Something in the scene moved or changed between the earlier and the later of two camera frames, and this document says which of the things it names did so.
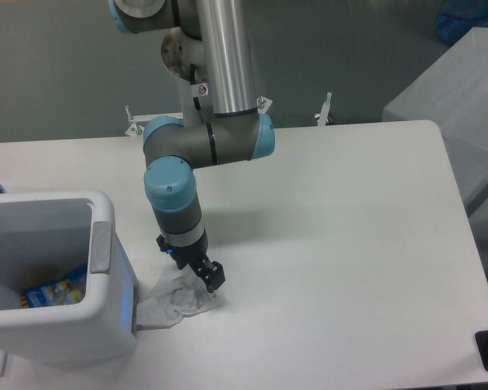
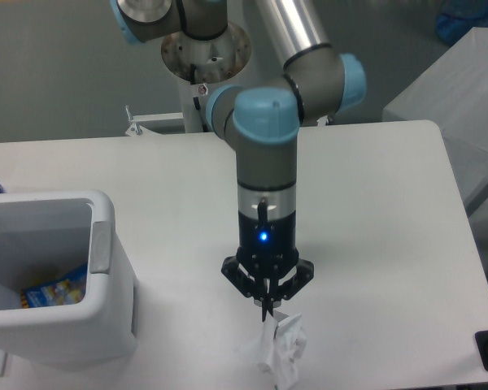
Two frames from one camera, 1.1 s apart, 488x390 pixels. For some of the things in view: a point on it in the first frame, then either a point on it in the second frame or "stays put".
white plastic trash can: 33,237 stays put
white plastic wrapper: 172,301 to 283,343
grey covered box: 464,94 stays put
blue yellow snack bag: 65,291 stays put
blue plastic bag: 459,17 stays put
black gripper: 195,256 to 267,250
